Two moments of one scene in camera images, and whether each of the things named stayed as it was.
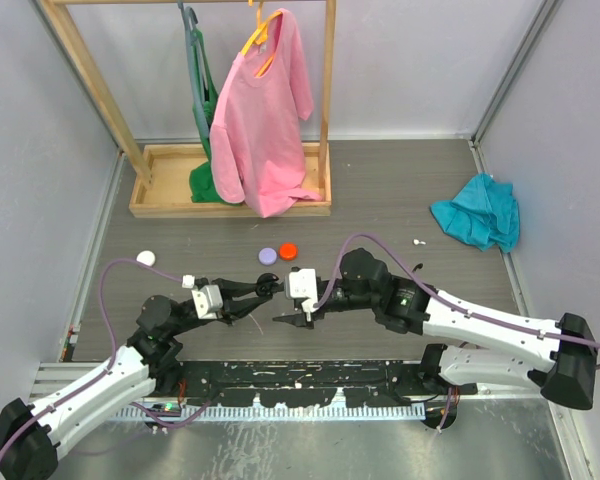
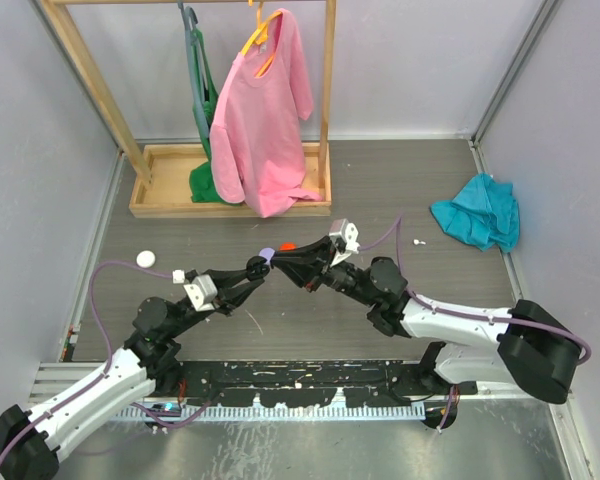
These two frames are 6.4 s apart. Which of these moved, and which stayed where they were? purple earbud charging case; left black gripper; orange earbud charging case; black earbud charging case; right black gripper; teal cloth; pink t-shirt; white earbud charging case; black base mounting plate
Moved: right black gripper; left black gripper; black earbud charging case
Stayed: white earbud charging case; pink t-shirt; orange earbud charging case; purple earbud charging case; teal cloth; black base mounting plate
